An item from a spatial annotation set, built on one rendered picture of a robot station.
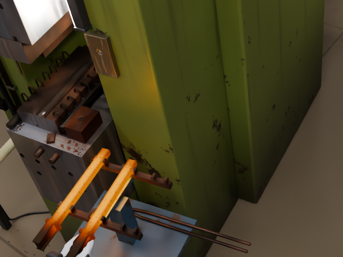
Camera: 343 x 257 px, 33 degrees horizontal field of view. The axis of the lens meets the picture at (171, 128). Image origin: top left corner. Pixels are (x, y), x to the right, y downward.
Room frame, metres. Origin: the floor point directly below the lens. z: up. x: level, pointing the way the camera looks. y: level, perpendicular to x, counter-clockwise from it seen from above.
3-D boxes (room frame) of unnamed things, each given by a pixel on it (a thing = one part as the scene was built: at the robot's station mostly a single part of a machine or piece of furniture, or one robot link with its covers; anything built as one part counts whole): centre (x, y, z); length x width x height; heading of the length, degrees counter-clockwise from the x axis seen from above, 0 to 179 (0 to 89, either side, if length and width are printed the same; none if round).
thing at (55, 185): (1.80, 0.32, 0.69); 0.56 x 0.38 x 0.45; 141
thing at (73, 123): (1.60, 0.32, 0.95); 0.12 x 0.09 x 0.07; 141
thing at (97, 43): (1.57, 0.17, 1.27); 0.09 x 0.02 x 0.17; 51
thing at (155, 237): (1.21, 0.23, 0.71); 0.40 x 0.30 x 0.02; 54
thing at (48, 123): (1.83, 0.37, 0.96); 0.42 x 0.20 x 0.09; 141
